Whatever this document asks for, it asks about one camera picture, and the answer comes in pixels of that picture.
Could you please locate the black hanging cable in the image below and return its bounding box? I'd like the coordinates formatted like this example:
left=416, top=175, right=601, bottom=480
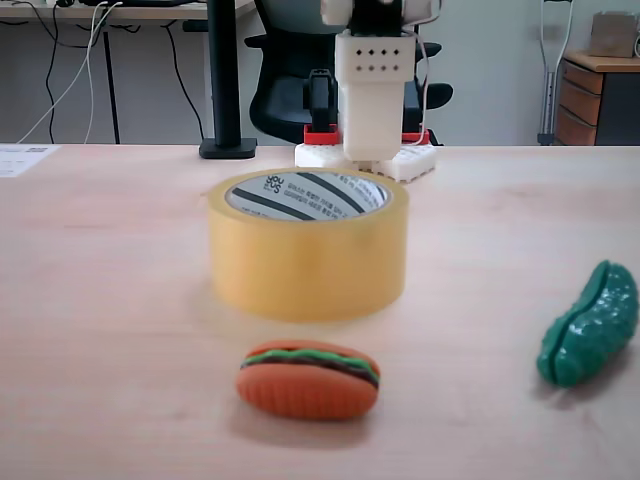
left=29, top=4, right=59, bottom=145
left=163, top=23, right=208, bottom=144

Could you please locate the red black table clamp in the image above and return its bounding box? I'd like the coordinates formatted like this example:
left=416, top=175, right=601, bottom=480
left=399, top=82, right=432, bottom=147
left=303, top=68, right=342, bottom=147

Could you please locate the black pole stand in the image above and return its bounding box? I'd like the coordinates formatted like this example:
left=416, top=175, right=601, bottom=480
left=198, top=0, right=259, bottom=160

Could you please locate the green toy cucumber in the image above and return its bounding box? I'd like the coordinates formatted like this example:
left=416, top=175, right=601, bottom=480
left=536, top=259, right=640, bottom=388

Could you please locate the brown cardboard box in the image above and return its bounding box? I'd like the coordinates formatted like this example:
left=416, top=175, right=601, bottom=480
left=587, top=12, right=640, bottom=58

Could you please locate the wooden drawer cabinet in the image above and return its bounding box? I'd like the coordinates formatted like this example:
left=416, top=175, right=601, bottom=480
left=554, top=49, right=640, bottom=147

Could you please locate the grey desk with black legs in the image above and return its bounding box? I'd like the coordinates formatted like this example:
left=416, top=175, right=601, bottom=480
left=0, top=0, right=261, bottom=146

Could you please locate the white hanging cable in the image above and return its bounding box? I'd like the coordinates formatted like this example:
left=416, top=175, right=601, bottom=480
left=17, top=0, right=124, bottom=145

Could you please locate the grey crutch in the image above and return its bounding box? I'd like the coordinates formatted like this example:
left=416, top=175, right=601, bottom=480
left=537, top=0, right=576, bottom=146

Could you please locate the toy hamburger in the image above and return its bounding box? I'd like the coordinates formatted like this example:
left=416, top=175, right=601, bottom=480
left=235, top=339, right=382, bottom=421

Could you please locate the white printed paper sheet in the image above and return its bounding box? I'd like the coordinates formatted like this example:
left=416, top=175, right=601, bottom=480
left=0, top=144, right=62, bottom=180

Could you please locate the black office chair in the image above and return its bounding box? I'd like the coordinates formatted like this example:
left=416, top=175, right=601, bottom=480
left=244, top=0, right=454, bottom=147

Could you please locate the clear packing tape roll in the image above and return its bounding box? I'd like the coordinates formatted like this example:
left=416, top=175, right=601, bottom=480
left=207, top=168, right=410, bottom=324

